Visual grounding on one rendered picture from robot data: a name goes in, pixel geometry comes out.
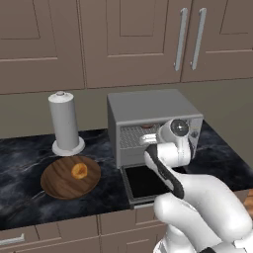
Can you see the brown wooden bowl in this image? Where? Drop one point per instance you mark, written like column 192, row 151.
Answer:
column 59, row 184

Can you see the grey toaster oven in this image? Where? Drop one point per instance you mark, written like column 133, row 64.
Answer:
column 148, row 105

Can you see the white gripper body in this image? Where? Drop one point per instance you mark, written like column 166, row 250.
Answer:
column 149, row 139

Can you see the taupe drawer front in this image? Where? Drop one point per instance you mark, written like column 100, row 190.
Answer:
column 125, row 220
column 13, row 232
column 67, row 228

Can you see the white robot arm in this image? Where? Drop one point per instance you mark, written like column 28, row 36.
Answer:
column 204, row 201

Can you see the taupe base cupboard door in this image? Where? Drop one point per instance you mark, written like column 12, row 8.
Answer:
column 59, row 247
column 131, row 242

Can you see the toaster oven glass door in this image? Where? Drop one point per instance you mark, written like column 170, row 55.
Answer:
column 145, row 183

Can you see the brown bread in oven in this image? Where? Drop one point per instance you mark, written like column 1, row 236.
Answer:
column 147, row 125

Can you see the golden round bread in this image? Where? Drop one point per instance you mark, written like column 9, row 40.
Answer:
column 79, row 171

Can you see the orange brown wooden object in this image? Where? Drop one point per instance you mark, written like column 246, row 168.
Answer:
column 249, row 202

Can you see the white paper towel roll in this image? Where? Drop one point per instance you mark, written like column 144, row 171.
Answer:
column 64, row 122

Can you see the taupe wall cupboard door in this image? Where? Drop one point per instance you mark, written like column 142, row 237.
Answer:
column 230, row 39
column 131, row 39
column 36, row 42

